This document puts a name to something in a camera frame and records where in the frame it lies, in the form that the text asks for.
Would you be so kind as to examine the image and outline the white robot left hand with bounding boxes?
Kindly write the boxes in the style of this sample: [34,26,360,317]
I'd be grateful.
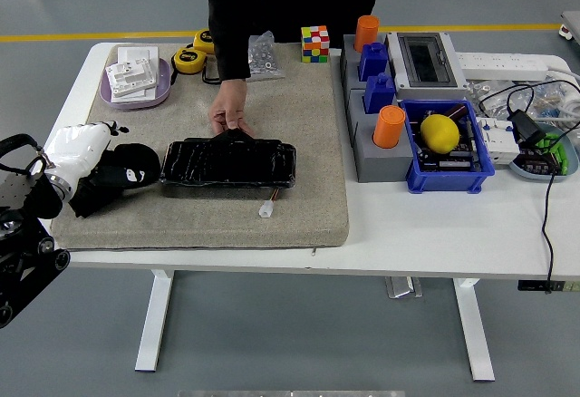
[43,120,142,189]

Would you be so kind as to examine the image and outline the grey distribution box with window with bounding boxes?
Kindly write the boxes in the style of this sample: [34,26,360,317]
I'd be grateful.
[384,31,469,102]

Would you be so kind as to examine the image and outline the dark circuit boards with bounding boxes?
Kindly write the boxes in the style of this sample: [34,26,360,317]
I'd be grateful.
[416,136,484,174]

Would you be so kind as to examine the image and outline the grey block holder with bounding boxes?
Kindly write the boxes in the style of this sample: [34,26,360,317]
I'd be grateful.
[346,88,416,184]
[339,33,400,94]

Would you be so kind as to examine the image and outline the orange cylinder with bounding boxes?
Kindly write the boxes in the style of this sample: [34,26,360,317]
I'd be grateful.
[372,105,407,150]
[353,15,381,53]

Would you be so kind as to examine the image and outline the white table leg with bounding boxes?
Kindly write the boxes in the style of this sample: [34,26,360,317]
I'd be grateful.
[452,277,496,382]
[134,269,176,373]

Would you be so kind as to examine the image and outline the white cart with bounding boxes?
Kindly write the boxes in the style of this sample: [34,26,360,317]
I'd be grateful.
[558,10,580,49]

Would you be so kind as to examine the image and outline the blue block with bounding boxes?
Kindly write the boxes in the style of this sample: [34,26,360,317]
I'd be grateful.
[357,42,390,83]
[363,73,398,115]

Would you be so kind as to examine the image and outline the purple dish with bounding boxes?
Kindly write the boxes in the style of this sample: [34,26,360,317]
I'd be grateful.
[99,57,173,111]

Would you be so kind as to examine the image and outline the black power adapter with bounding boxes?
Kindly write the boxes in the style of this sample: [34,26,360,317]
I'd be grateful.
[507,110,548,145]

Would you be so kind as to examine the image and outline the green terminal blocks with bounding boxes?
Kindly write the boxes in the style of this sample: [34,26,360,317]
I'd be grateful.
[536,131,573,174]

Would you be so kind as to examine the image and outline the yellow lemon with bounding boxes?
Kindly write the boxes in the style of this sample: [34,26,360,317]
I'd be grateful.
[420,113,461,153]

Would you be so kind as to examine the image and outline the white power cable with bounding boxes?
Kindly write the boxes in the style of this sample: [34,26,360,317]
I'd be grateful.
[546,64,580,121]

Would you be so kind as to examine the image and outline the clear bags of small parts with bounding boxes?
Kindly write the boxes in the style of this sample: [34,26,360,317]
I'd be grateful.
[466,78,567,120]

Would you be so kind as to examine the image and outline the blue plastic bin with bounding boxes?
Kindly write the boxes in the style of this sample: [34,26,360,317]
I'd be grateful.
[398,99,497,195]

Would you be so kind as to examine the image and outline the metal bracket under table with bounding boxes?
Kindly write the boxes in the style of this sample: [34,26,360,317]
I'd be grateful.
[384,276,423,299]

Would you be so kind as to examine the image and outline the yellow tape measure with strap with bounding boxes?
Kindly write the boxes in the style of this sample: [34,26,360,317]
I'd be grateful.
[170,46,223,85]

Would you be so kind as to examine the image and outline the colourful puzzle cube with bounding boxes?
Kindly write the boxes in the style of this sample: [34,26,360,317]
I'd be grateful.
[301,24,331,65]

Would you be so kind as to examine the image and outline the dark terminal board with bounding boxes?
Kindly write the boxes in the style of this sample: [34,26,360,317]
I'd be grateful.
[516,145,561,176]

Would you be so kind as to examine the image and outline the light blue dish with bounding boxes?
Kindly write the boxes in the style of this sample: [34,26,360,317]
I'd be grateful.
[507,122,580,184]

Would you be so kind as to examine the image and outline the white circuit breaker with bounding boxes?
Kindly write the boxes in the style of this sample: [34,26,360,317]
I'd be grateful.
[475,115,521,165]

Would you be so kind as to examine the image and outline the person's right hand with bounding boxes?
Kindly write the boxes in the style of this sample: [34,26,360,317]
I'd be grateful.
[208,92,256,138]

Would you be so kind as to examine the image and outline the black cord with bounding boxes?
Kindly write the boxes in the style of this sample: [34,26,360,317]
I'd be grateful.
[478,80,580,294]

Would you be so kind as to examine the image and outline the brown cylindrical capacitor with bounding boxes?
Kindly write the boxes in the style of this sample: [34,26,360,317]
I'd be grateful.
[442,102,469,121]

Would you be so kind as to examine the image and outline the flat white switch plate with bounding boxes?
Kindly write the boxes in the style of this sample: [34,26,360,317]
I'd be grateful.
[116,45,160,70]

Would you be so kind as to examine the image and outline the panel wire with white connector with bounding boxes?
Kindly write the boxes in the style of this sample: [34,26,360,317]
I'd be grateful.
[258,188,281,219]

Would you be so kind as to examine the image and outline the white power strip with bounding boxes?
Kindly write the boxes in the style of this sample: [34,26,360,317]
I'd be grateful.
[455,52,550,82]

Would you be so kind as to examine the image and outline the grey-brown mat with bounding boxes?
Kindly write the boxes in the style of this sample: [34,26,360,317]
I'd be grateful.
[48,42,351,252]

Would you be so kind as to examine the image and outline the white switch plate stack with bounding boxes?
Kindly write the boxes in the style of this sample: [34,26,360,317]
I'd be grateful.
[104,59,160,102]

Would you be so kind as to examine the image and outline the table control panel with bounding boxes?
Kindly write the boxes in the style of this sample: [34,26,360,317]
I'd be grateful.
[517,280,580,293]

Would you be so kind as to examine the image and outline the black rag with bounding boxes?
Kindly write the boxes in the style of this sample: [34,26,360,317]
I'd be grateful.
[67,142,162,220]

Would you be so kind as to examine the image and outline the clear bag of screws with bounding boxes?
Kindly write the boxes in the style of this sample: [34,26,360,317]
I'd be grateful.
[246,30,286,82]

